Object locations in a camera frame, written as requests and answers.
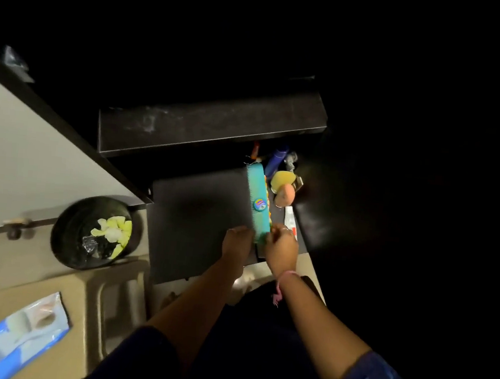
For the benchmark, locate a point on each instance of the person's left hand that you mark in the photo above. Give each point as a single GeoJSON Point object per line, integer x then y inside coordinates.
{"type": "Point", "coordinates": [236, 245]}

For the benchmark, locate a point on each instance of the person's right hand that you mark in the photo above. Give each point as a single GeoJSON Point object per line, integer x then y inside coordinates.
{"type": "Point", "coordinates": [281, 253]}

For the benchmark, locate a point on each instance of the white tube with red label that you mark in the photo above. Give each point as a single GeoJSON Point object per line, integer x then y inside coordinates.
{"type": "Point", "coordinates": [290, 219]}

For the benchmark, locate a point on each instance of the colourful round-capped tube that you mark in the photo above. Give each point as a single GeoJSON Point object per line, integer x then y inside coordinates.
{"type": "Point", "coordinates": [260, 205]}

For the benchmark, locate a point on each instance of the pink makeup sponge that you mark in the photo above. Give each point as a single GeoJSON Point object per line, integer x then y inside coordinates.
{"type": "Point", "coordinates": [285, 195]}

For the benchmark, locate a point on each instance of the floral yellow orange packet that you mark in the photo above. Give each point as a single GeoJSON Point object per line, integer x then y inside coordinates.
{"type": "Point", "coordinates": [268, 195]}

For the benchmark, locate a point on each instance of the teal wide-tooth comb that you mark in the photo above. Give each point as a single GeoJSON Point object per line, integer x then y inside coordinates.
{"type": "Point", "coordinates": [259, 183]}

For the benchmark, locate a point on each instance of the yellow makeup sponge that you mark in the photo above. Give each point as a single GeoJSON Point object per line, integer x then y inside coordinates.
{"type": "Point", "coordinates": [283, 179]}

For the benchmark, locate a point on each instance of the blue plastic bottle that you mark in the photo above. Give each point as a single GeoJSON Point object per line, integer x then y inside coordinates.
{"type": "Point", "coordinates": [276, 161]}

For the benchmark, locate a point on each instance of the orange lip balm stick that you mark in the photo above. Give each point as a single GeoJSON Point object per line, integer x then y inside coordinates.
{"type": "Point", "coordinates": [255, 149]}

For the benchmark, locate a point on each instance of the person's left forearm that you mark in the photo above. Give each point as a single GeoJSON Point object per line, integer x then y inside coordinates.
{"type": "Point", "coordinates": [196, 309]}

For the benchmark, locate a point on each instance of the person's right forearm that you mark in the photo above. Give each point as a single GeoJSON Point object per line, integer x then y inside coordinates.
{"type": "Point", "coordinates": [320, 333]}

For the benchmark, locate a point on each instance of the person's bare foot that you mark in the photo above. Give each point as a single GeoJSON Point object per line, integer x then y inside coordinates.
{"type": "Point", "coordinates": [241, 287]}

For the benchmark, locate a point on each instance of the person's dark trousers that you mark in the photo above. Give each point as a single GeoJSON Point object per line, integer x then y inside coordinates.
{"type": "Point", "coordinates": [257, 353]}

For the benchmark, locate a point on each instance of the pink wrist thread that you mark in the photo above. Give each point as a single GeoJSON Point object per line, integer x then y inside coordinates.
{"type": "Point", "coordinates": [283, 279]}

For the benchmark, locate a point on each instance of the metal cabinet hinge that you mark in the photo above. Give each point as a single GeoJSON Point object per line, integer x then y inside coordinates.
{"type": "Point", "coordinates": [292, 159]}

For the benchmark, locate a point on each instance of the yellow crumpled wipes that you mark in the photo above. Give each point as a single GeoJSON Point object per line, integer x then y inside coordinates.
{"type": "Point", "coordinates": [125, 228]}

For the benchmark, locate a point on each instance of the dark cabinet shelf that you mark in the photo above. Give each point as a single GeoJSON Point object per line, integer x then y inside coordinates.
{"type": "Point", "coordinates": [217, 119]}

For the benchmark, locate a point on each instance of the clear plastic wrapper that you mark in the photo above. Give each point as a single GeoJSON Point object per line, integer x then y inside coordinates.
{"type": "Point", "coordinates": [89, 245]}

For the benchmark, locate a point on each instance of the blue patterned left sleeve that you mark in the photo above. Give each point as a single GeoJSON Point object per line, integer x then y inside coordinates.
{"type": "Point", "coordinates": [134, 360]}

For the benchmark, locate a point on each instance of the black round waste bin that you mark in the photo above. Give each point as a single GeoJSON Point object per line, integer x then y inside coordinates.
{"type": "Point", "coordinates": [69, 232]}

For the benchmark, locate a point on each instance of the beige plastic stool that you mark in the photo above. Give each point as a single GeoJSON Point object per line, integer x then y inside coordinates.
{"type": "Point", "coordinates": [77, 320]}

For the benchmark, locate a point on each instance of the pale cabinet door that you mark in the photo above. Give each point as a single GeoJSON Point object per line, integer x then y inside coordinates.
{"type": "Point", "coordinates": [25, 163]}

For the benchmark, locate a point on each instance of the blue wet wipes pack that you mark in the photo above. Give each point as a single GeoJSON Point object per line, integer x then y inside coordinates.
{"type": "Point", "coordinates": [5, 344]}

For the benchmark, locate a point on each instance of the metal door hinge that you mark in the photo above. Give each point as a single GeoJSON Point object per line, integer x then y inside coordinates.
{"type": "Point", "coordinates": [14, 59]}

